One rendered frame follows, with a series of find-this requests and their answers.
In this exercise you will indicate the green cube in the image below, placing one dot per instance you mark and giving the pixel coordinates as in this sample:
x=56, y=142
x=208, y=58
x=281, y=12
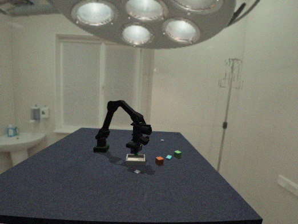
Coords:
x=177, y=154

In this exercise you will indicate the orange-brown cube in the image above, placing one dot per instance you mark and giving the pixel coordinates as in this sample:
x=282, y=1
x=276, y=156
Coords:
x=159, y=161

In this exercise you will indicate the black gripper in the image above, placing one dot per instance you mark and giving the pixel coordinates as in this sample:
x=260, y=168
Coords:
x=134, y=145

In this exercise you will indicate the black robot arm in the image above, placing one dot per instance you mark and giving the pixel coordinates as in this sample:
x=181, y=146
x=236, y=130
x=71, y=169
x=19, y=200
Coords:
x=136, y=118

